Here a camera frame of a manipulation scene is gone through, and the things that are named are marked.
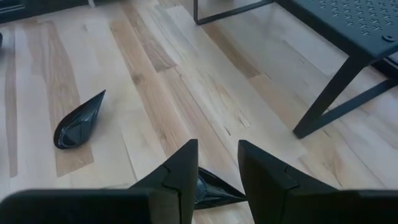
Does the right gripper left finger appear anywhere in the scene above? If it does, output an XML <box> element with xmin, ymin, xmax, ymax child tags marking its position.
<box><xmin>0</xmin><ymin>139</ymin><xmax>199</xmax><ymax>224</ymax></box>

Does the black teardrop mini plate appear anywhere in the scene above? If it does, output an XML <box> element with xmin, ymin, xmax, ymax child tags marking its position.
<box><xmin>53</xmin><ymin>89</ymin><xmax>107</xmax><ymax>150</ymax></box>
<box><xmin>194</xmin><ymin>167</ymin><xmax>248</xmax><ymax>210</ymax></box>

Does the black perforated metal shelf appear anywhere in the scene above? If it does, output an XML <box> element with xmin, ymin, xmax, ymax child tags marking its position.
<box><xmin>192</xmin><ymin>0</ymin><xmax>398</xmax><ymax>140</ymax></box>

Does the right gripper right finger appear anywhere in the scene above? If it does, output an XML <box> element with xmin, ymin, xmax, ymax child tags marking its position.
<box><xmin>238</xmin><ymin>139</ymin><xmax>398</xmax><ymax>224</ymax></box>

